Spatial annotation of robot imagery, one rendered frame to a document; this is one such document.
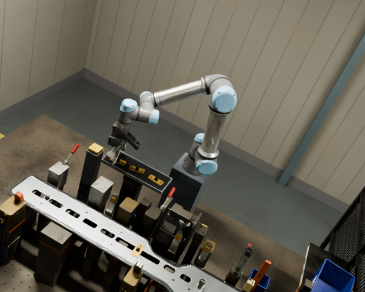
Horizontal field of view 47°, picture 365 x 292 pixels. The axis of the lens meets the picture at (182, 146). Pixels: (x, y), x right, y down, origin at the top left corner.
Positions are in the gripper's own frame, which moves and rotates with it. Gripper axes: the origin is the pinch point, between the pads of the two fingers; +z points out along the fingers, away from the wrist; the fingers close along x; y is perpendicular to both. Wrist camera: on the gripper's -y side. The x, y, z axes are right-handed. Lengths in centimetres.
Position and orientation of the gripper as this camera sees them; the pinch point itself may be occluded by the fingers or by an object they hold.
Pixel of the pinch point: (118, 158)
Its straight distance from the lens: 228.7
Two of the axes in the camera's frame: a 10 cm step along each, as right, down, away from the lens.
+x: -2.5, 5.1, -8.2
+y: -9.2, -3.8, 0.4
